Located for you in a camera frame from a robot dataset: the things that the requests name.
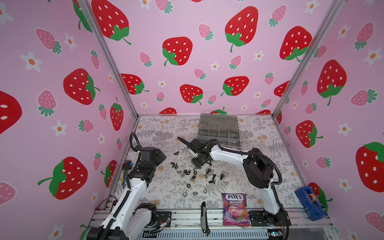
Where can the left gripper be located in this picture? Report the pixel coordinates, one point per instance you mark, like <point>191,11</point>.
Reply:
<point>159,160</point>

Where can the black nuts cluster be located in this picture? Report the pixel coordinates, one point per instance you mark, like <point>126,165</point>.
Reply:
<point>189,175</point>

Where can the black utility knife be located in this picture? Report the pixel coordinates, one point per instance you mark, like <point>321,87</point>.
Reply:
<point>204,219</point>

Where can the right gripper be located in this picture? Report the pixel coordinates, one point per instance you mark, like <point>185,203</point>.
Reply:
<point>195,162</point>

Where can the hex key set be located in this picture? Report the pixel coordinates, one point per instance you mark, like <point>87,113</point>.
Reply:
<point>126,168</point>

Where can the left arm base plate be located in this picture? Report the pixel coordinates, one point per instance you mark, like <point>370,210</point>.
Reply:
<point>161,218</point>

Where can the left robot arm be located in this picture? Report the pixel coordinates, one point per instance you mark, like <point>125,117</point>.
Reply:
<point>128,219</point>

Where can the black bolt lower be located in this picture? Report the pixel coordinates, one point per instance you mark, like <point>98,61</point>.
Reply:
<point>213,180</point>

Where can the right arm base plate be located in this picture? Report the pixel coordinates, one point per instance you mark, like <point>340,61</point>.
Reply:
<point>266,219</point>

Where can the grey plastic organizer box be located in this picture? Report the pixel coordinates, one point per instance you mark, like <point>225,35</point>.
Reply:
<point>223,128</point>

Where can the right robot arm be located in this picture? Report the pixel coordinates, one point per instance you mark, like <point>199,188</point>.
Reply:
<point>260,170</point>

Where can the Fox's candy bag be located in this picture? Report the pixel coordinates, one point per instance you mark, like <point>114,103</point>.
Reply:
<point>235,212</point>

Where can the blue tape dispenser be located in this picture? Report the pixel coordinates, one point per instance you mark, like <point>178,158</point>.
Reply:
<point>311,204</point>

